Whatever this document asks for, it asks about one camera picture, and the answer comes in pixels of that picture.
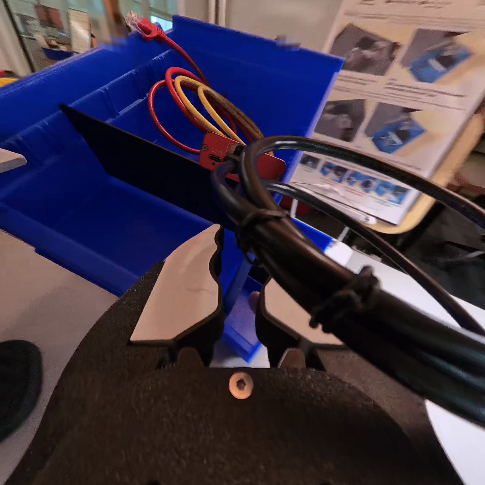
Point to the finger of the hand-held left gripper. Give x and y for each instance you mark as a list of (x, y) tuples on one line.
[(11, 160)]

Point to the black chair armrest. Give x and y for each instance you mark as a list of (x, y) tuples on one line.
[(15, 386)]

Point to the red ethernet splitter box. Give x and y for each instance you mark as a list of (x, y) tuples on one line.
[(212, 151)]

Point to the black bin divider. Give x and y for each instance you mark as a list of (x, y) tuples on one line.
[(144, 159)]

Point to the blue plastic bin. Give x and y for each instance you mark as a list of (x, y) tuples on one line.
[(113, 212)]

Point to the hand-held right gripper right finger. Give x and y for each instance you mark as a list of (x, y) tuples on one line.
[(288, 314)]

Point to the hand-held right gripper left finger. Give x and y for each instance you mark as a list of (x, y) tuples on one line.
[(182, 295)]

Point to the instruction sheet board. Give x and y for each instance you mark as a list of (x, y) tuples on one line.
[(398, 94)]

